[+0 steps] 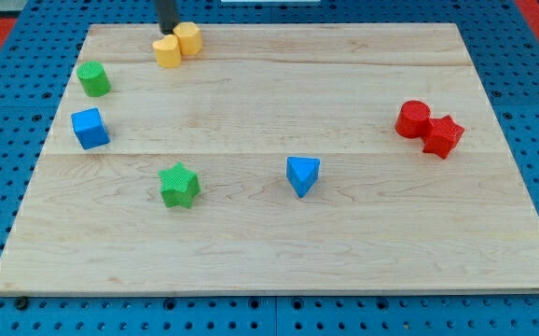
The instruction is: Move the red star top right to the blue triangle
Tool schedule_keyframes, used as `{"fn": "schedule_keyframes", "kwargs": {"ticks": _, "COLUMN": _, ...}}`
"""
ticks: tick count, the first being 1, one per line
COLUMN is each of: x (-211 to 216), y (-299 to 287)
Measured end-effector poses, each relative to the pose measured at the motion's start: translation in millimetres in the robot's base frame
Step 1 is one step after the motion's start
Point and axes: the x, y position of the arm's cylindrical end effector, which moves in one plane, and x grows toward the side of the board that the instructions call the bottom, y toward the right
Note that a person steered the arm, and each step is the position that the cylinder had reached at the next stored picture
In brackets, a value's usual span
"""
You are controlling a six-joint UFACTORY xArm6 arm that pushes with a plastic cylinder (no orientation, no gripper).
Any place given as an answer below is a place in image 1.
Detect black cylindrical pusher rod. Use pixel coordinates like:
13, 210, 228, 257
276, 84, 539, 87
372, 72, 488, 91
154, 0, 181, 35

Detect yellow heart block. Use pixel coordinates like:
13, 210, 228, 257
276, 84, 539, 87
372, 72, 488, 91
152, 35, 182, 68

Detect green cylinder block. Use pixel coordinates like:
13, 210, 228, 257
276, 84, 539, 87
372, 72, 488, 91
76, 61, 111, 97

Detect yellow hexagon block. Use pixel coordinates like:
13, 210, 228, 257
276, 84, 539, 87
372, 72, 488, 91
173, 21, 203, 56

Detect light wooden board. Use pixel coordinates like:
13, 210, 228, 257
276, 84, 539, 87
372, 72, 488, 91
0, 23, 539, 297

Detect green star block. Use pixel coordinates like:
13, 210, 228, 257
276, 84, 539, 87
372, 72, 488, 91
158, 162, 200, 208

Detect red star block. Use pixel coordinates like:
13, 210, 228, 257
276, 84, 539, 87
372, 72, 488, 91
422, 115, 464, 159

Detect blue triangle block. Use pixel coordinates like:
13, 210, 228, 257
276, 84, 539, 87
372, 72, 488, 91
286, 157, 321, 198

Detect red cylinder block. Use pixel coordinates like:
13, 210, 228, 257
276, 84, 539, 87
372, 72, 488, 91
394, 100, 431, 138

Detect blue cube block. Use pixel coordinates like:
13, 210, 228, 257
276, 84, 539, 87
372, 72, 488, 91
71, 107, 110, 149

